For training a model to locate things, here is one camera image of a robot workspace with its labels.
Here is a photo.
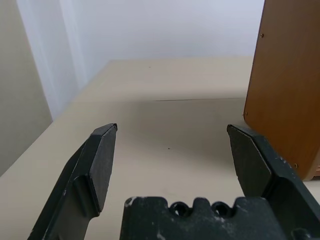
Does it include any brown wooden cabinet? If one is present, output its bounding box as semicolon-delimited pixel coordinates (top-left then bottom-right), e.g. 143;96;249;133
242;0;320;182

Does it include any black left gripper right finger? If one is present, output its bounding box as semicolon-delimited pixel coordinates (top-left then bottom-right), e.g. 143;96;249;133
226;124;320;240

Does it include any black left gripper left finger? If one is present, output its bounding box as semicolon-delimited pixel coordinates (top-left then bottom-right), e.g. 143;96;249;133
26;122;118;240

